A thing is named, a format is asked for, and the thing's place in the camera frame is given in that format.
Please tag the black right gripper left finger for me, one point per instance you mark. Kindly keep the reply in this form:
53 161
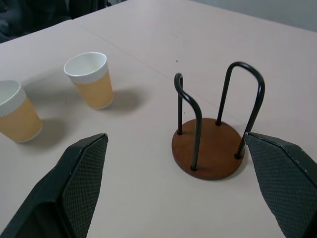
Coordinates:
74 183

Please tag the orange ribbed paper cup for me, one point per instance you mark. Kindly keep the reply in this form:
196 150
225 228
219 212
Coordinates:
92 79
17 116

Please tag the dark chair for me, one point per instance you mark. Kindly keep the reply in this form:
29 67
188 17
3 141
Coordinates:
32 15

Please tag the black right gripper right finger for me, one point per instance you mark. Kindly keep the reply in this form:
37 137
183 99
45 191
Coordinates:
280 178

